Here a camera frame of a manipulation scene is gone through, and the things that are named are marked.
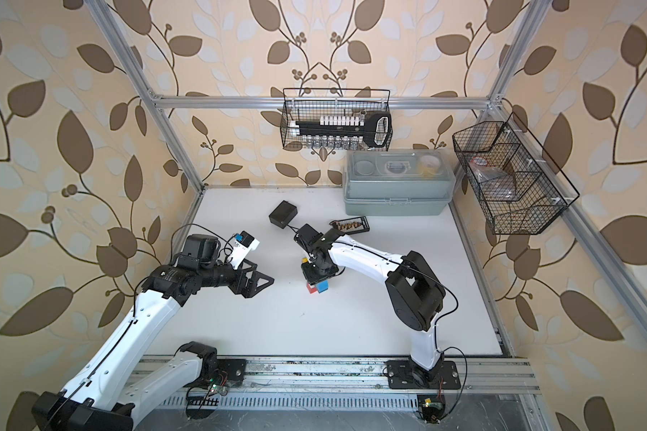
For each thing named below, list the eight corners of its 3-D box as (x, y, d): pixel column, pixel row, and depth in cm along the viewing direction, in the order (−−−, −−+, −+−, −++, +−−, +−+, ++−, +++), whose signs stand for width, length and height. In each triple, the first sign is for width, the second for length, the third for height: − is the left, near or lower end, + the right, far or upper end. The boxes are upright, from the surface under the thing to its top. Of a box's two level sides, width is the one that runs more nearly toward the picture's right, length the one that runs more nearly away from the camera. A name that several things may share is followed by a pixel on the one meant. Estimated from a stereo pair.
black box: (268, 221, 110) (266, 216, 108) (285, 204, 117) (284, 199, 114) (283, 229, 108) (281, 225, 105) (299, 211, 114) (298, 207, 112)
